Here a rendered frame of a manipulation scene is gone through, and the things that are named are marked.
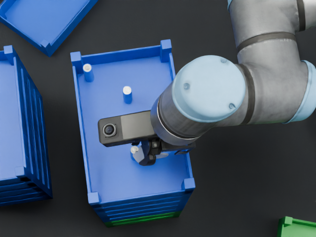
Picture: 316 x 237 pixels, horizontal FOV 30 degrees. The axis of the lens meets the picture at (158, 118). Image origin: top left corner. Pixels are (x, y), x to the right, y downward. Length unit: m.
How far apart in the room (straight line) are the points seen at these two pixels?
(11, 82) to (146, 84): 0.36
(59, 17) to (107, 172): 0.76
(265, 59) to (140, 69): 0.43
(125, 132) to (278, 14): 0.31
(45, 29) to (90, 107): 0.64
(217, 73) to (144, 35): 1.00
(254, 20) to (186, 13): 0.95
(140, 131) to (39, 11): 0.95
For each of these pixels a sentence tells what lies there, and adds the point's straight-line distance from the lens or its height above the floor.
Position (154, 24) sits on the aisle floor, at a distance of 1.81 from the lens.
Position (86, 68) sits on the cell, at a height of 0.55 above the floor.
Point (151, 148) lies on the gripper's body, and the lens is 1.00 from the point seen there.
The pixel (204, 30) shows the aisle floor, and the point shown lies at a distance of 1.81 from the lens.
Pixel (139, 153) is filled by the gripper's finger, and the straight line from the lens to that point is 1.07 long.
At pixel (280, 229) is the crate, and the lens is 1.65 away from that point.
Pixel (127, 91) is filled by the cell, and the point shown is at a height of 0.55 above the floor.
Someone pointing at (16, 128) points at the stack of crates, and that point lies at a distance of 1.40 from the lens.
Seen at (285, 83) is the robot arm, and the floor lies 0.86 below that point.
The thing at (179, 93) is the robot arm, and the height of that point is 0.89.
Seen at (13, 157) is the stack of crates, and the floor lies 0.32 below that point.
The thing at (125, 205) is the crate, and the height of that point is 0.44.
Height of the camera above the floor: 1.65
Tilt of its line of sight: 75 degrees down
